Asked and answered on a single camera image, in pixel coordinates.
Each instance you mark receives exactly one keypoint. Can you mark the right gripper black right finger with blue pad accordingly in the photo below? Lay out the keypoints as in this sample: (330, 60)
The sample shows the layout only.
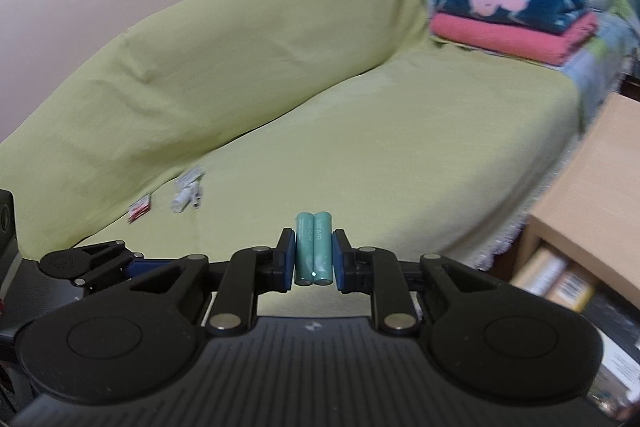
(379, 274)

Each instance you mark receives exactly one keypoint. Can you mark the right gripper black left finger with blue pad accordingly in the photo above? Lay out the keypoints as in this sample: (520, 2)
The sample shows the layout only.
(239, 282)

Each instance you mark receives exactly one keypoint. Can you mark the teal AA battery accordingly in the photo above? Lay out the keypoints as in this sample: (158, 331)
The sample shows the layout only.
(304, 258)
(323, 259)

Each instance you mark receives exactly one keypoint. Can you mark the grey plastic clip front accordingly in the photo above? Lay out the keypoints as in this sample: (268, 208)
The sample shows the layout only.
(196, 194)

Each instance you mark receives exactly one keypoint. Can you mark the clear spray bottle white label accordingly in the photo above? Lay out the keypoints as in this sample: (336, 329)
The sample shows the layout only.
(182, 200)

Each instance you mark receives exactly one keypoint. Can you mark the clear plastic case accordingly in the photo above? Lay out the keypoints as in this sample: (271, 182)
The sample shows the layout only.
(189, 176)

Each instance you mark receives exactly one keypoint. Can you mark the red white packet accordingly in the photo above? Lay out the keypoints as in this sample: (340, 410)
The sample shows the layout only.
(139, 208)

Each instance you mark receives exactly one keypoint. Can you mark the green sofa cover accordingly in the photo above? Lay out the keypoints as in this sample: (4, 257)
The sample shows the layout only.
(289, 106)

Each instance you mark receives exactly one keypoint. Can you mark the light wood nightstand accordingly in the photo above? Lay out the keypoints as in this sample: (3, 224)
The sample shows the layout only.
(590, 213)

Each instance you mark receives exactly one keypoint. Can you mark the books under nightstand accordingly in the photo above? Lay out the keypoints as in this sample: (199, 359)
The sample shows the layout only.
(549, 274)

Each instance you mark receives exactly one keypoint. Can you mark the pink folded blanket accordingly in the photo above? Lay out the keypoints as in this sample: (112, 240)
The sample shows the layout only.
(521, 42)

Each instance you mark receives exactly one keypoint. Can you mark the navy pink cartoon blanket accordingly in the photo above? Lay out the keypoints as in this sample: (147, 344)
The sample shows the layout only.
(553, 16)

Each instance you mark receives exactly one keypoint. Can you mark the patchwork blanket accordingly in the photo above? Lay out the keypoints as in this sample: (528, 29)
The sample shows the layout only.
(589, 41)

